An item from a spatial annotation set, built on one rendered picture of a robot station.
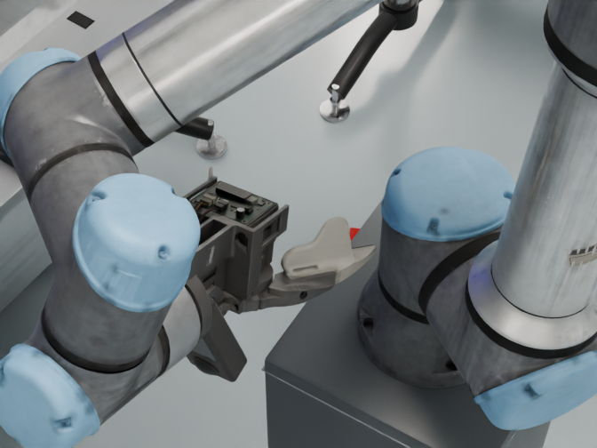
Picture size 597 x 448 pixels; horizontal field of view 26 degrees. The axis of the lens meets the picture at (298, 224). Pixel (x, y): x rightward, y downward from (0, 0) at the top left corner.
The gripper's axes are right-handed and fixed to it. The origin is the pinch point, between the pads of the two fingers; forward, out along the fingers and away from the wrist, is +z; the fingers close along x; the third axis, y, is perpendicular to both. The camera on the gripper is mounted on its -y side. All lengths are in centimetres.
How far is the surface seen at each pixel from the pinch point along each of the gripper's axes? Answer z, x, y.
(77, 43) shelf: 20.9, 41.0, -2.4
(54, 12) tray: 22, 45, 0
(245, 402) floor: 64, 39, -81
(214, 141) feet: 104, 74, -59
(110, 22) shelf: 25.2, 39.8, -0.8
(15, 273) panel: 52, 78, -65
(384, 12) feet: 136, 57, -37
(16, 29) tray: 16.0, 45.7, -0.7
